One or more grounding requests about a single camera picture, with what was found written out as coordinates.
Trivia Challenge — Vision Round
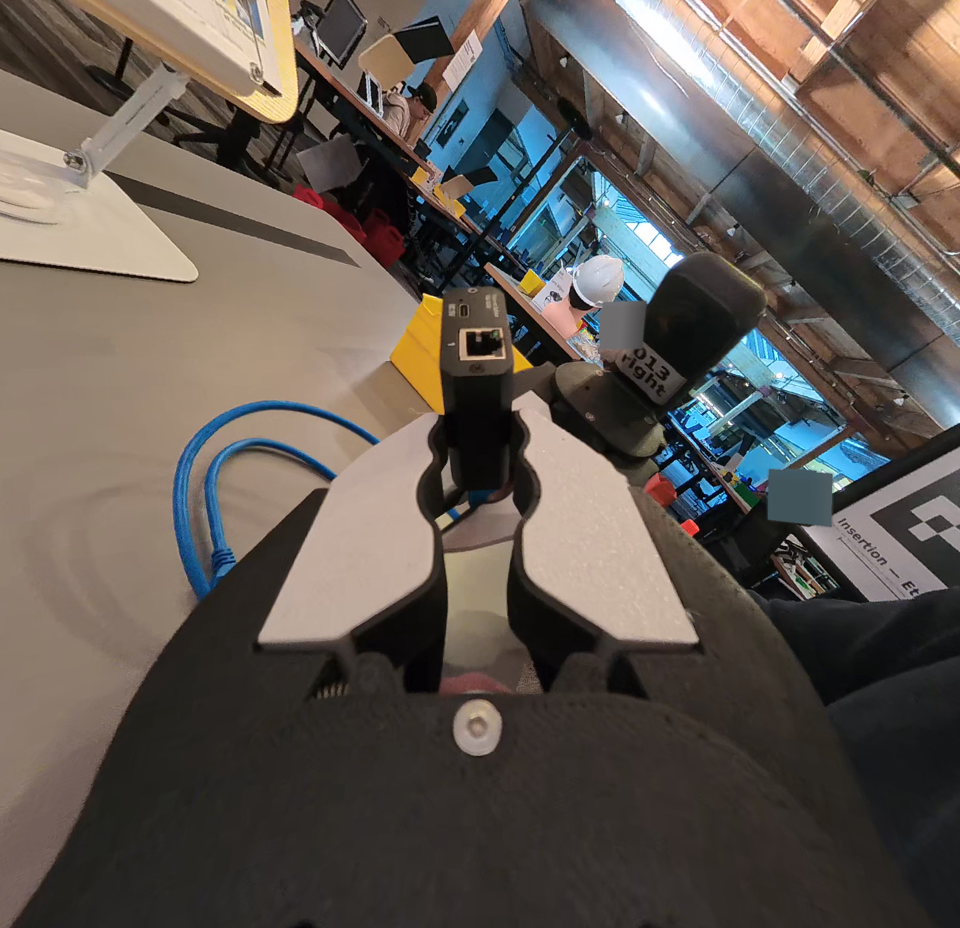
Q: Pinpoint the blue ethernet cable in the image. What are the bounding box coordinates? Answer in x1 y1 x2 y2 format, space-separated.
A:
172 400 496 599

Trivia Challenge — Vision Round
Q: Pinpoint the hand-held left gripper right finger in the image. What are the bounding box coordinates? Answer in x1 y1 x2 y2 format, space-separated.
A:
506 390 704 695

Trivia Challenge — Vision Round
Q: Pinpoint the white hard hat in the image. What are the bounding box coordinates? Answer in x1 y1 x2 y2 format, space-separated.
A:
570 255 626 308

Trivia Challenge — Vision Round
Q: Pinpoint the silver ventilation duct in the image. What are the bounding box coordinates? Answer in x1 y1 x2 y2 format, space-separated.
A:
525 0 960 426

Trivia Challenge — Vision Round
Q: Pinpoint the white document stand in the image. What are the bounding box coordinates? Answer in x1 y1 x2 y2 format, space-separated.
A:
0 0 294 284

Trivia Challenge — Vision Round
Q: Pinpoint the black monitor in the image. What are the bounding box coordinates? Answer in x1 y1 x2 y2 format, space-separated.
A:
311 0 369 70

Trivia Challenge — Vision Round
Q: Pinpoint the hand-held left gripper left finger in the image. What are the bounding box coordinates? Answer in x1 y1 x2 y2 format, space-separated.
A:
255 412 450 695

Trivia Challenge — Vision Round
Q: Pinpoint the dark desk cable channel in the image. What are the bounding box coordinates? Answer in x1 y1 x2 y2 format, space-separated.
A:
103 172 363 270

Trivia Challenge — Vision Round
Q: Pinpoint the yellow plastic bin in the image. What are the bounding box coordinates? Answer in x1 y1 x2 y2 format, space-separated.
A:
388 292 535 411

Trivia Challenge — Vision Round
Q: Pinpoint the white paper notice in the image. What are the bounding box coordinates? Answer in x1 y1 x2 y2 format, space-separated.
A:
442 30 483 89

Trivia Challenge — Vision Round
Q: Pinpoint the pink mannequin bust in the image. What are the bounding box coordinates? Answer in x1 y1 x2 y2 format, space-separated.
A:
541 289 601 344

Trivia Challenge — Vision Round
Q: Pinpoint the red plastic container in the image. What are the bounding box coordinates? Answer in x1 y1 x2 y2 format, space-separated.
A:
363 209 406 269
292 185 369 246

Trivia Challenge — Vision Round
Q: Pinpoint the white printed sign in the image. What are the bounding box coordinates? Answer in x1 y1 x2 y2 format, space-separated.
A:
802 448 960 602

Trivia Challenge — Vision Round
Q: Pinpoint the small black ethernet switch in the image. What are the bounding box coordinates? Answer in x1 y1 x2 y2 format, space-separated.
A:
438 286 519 494

